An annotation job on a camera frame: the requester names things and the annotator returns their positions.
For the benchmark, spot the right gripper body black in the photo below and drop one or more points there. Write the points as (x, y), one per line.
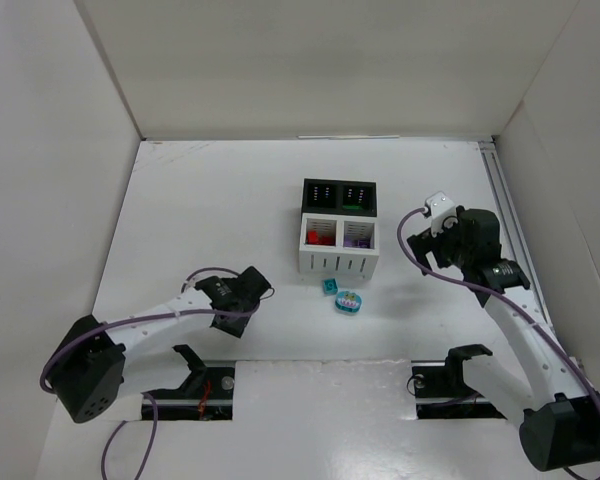
(426, 245)

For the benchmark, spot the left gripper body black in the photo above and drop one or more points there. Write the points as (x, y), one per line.
(232, 322)

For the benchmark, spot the purple round printed lego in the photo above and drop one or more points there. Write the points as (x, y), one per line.
(362, 243)

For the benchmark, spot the red 2x4 lego brick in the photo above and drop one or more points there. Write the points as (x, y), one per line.
(312, 238)

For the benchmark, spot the red flower lego brick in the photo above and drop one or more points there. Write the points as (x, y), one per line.
(326, 241)

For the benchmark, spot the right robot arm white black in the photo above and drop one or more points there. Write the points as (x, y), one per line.
(555, 409)

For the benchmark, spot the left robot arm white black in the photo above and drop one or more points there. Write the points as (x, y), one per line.
(98, 362)

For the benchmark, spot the white slatted double container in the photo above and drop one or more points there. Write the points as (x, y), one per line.
(338, 260)

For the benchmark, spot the small teal 2x2 lego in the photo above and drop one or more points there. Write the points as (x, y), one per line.
(330, 286)

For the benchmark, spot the teal round frog lego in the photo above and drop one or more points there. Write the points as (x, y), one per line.
(348, 302)

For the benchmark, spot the black double container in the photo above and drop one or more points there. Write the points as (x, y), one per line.
(324, 196)

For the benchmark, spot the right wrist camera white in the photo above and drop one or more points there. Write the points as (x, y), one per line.
(441, 211)

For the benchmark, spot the aluminium rail right side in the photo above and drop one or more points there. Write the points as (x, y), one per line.
(509, 218)

